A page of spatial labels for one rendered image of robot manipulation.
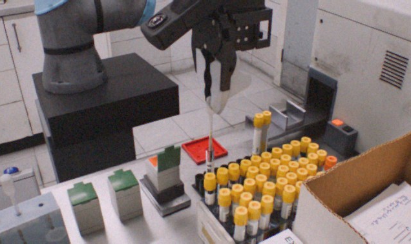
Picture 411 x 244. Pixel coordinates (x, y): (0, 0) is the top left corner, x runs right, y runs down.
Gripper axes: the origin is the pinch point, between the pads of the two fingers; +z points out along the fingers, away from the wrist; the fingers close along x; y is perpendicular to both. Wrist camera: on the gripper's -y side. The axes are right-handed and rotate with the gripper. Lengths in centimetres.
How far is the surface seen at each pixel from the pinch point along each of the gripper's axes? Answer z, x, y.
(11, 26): 28, 168, -20
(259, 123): 8.2, 2.7, 11.5
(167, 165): 9.7, 1.9, -6.6
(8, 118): 79, 168, -33
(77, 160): 26.8, 34.4, -15.8
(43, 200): 8.2, 1.5, -25.1
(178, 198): 16.8, 1.5, -5.2
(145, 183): 16.2, 7.0, -8.8
